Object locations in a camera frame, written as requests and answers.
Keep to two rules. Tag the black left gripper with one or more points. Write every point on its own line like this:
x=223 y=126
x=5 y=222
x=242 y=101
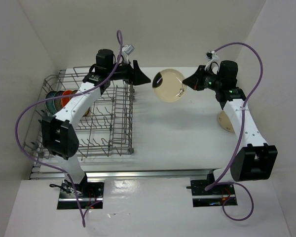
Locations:
x=135 y=76

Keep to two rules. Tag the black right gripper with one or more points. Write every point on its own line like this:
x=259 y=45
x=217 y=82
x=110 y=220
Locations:
x=195 y=81

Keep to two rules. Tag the cream plate with black mark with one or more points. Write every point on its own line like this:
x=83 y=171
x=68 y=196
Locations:
x=168 y=85

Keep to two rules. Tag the yellow patterned plate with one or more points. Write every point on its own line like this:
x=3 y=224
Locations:
x=87 y=112

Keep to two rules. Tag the orange plastic plate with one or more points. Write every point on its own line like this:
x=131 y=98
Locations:
x=66 y=97

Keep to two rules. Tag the blue floral plate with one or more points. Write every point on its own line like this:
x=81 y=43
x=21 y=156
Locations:
x=56 y=103
x=50 y=103

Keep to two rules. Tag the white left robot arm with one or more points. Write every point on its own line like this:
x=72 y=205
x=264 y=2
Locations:
x=58 y=131

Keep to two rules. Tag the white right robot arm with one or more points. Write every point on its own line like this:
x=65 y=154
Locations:
x=253 y=158

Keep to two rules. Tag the cream plate with floral print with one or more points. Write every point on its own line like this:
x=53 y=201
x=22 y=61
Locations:
x=224 y=122

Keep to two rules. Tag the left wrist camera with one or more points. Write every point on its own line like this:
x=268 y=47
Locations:
x=126 y=51

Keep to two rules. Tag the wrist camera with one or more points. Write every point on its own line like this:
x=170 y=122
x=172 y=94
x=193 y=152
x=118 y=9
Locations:
x=126 y=51
x=211 y=57

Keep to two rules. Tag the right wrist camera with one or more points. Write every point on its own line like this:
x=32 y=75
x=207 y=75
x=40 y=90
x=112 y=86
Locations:
x=211 y=57

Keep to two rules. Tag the grey wire dish rack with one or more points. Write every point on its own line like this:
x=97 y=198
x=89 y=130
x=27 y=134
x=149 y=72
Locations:
x=105 y=135

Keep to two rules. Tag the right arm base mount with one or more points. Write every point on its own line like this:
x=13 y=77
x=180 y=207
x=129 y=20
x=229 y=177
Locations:
x=214 y=197

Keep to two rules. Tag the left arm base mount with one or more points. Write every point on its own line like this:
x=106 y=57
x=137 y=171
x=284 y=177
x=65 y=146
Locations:
x=92 y=197

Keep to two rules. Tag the aluminium rail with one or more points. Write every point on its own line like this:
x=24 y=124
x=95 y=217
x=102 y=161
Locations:
x=129 y=174

